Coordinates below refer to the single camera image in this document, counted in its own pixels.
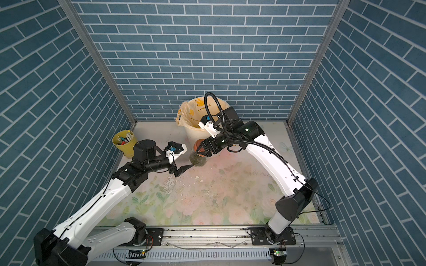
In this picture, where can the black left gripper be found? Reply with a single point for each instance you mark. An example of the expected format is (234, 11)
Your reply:
(172, 169)

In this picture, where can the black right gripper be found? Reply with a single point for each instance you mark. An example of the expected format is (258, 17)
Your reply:
(206, 143)

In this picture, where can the glass jar with tea leaves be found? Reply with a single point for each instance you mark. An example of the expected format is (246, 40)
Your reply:
(197, 160)

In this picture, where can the red-brown jar lid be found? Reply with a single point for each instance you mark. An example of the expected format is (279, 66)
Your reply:
(198, 143)

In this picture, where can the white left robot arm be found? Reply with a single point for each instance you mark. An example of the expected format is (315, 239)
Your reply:
(70, 243)

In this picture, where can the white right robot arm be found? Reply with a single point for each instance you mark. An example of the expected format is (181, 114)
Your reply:
(229, 130)

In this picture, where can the cream trash bin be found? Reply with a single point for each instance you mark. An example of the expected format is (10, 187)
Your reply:
(193, 135)

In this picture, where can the banana print trash bag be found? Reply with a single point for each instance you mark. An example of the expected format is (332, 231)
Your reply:
(190, 112)

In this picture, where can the yellow pen cup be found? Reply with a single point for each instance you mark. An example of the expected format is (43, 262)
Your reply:
(125, 141)

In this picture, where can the white slotted cable duct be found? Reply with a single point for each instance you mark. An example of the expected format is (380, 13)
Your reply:
(180, 255)

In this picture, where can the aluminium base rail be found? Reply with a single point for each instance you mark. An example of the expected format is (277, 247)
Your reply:
(303, 245)

